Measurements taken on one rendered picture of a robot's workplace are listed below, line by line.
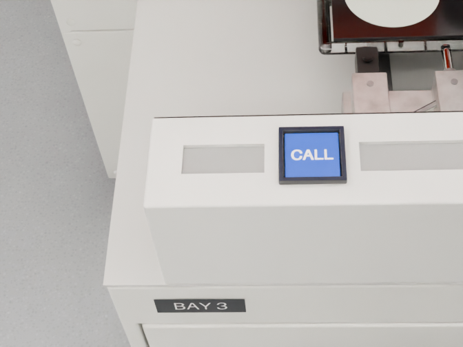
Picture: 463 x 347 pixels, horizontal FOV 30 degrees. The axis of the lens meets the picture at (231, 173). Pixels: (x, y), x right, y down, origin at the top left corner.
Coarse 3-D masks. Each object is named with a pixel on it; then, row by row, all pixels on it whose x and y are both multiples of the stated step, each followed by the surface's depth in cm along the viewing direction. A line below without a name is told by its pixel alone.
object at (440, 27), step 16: (336, 0) 91; (448, 0) 90; (336, 16) 90; (352, 16) 90; (432, 16) 89; (448, 16) 89; (336, 32) 89; (352, 32) 89; (368, 32) 88; (384, 32) 88; (400, 32) 88; (416, 32) 88; (432, 32) 88; (448, 32) 88
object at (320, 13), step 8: (320, 0) 91; (328, 0) 91; (320, 8) 90; (328, 8) 91; (320, 16) 90; (328, 16) 90; (320, 24) 89; (328, 24) 89; (320, 32) 89; (328, 32) 89; (320, 40) 88; (328, 40) 88
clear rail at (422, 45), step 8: (368, 40) 88; (376, 40) 88; (384, 40) 87; (392, 40) 87; (408, 40) 87; (416, 40) 87; (424, 40) 87; (432, 40) 87; (440, 40) 87; (448, 40) 87; (456, 40) 87; (320, 48) 88; (328, 48) 87; (336, 48) 87; (344, 48) 87; (352, 48) 87; (384, 48) 87; (392, 48) 87; (400, 48) 87; (408, 48) 87; (416, 48) 87; (424, 48) 87; (432, 48) 87; (440, 48) 87; (456, 48) 87
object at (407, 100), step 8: (344, 96) 86; (392, 96) 86; (400, 96) 86; (408, 96) 86; (416, 96) 86; (424, 96) 86; (344, 104) 86; (392, 104) 86; (400, 104) 85; (408, 104) 85; (416, 104) 85; (424, 104) 85; (344, 112) 85
